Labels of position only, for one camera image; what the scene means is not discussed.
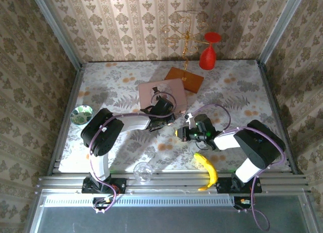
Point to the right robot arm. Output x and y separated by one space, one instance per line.
260 144

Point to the yellow banana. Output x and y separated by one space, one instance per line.
210 167

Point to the aluminium corner post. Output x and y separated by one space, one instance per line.
55 28
280 25

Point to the grey metal panel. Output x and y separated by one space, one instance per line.
164 217

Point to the aluminium front rail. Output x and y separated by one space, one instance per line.
176 181

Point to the aluminium side rail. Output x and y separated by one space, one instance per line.
280 116
65 121

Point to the clear glass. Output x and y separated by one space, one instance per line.
143 172

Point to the red plastic wine glass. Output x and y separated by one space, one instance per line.
207 57

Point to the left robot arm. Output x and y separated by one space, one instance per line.
101 134

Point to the pink rectangular box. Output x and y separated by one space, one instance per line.
146 94

